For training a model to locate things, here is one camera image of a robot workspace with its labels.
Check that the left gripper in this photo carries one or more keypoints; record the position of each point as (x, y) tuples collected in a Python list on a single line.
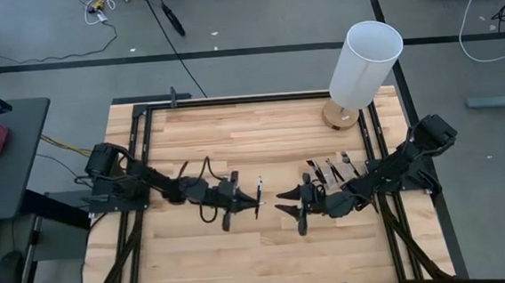
[(231, 214)]

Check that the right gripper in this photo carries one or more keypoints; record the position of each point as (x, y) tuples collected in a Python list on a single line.
[(305, 224)]

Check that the black liner brush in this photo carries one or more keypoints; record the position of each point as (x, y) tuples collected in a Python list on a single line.
[(259, 190)]

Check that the black fan brush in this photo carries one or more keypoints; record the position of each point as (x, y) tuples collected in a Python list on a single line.
[(314, 168)]

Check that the thin black brush silver ferrule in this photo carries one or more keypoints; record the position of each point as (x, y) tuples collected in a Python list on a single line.
[(334, 170)]

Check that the large powder brush silver ferrule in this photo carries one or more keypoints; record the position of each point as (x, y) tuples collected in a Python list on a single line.
[(346, 156)]

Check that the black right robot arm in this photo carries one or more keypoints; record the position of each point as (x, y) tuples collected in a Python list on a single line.
[(397, 171)]

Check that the clear acrylic brush holder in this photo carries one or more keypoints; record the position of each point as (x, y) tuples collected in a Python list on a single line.
[(324, 179)]

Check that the white shade wooden base lamp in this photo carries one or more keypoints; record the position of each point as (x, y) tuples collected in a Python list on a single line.
[(365, 62)]

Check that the grey office desk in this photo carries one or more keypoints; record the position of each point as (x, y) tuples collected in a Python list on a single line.
[(9, 167)]

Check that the black computer mouse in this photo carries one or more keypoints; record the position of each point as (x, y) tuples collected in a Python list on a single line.
[(10, 272)]

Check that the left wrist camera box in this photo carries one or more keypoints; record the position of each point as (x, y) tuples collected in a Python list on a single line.
[(211, 191)]

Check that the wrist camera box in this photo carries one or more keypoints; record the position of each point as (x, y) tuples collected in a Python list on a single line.
[(211, 191), (330, 205)]

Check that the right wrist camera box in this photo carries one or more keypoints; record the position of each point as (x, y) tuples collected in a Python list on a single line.
[(330, 205)]

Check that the black aluminium table frame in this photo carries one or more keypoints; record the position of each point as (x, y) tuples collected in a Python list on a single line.
[(249, 99)]

